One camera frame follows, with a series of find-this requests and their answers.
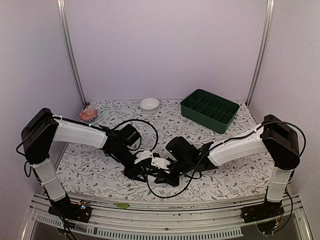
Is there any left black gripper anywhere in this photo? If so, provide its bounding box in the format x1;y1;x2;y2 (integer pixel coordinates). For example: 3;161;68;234
110;144;148;182

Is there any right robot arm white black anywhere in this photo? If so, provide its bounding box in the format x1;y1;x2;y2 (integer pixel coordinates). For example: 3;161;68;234
154;114;305;218

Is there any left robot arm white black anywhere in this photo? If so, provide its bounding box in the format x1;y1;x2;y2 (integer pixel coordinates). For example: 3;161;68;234
19;108;153;217

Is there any green tape piece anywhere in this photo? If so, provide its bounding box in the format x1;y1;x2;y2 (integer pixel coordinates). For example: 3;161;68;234
114;202;130;210

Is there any floral patterned table mat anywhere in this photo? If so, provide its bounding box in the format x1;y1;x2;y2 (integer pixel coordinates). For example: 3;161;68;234
51;99;282;202

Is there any white ceramic bowl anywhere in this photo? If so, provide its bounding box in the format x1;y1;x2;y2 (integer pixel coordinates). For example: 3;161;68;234
139;97;160;114

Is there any red patterned cupcake cup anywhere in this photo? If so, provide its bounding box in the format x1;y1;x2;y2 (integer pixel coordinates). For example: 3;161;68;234
79;107;98;123

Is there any green divided organizer tray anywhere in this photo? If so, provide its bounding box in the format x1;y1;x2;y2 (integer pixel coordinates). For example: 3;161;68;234
180;89;240;134

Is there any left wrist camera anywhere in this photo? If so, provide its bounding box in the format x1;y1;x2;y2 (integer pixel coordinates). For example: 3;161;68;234
134;150;153;165

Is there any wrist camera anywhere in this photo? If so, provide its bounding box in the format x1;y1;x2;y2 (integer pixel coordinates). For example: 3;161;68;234
134;150;153;165
151;157;171;171

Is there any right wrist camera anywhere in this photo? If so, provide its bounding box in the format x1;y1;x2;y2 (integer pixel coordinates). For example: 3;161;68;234
151;157;171;171

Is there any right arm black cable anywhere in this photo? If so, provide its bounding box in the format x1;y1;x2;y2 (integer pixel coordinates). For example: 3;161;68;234
146;172;202;200

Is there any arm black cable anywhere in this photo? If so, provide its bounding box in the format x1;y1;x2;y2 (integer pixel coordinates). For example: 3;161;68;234
146;172;202;200
111;119;159;153

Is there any aluminium front rail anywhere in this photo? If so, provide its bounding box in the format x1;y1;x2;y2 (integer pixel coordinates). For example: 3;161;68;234
23;193;313;240

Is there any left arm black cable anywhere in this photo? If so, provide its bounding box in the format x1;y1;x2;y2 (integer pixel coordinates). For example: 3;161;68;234
111;119;159;153

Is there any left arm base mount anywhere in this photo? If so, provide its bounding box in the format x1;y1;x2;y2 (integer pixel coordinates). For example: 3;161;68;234
48;195;93;223

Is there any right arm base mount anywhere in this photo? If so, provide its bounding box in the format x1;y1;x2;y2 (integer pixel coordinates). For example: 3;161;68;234
240;200;285;235

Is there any left aluminium frame post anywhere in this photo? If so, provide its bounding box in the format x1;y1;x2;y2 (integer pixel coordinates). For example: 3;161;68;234
56;0;87;107

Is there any aluminium frame post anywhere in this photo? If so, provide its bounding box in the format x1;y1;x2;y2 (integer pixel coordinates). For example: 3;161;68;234
56;0;87;107
245;0;275;108

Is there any right aluminium frame post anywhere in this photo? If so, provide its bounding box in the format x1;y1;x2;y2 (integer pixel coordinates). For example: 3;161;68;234
245;0;275;108

